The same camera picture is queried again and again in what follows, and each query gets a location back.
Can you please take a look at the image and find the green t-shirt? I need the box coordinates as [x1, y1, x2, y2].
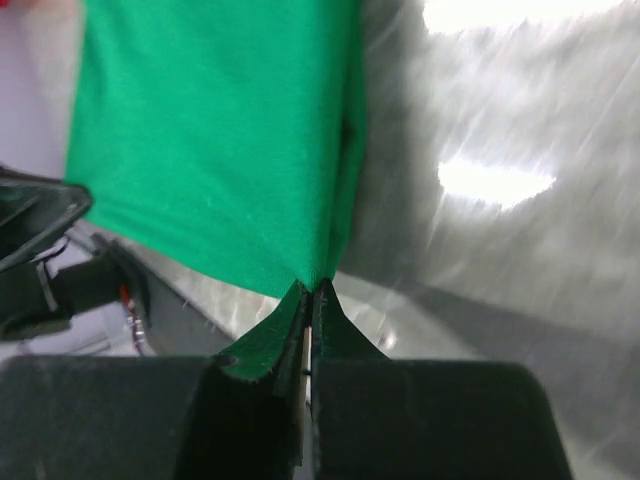
[65, 1, 366, 297]

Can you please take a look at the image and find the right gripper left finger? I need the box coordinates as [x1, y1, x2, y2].
[212, 281, 307, 382]

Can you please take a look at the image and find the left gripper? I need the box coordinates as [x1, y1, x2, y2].
[1, 169, 150, 345]

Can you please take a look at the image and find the red plastic bin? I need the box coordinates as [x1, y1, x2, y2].
[0, 0, 58, 8]

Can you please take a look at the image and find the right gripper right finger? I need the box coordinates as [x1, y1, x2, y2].
[310, 278, 387, 362]

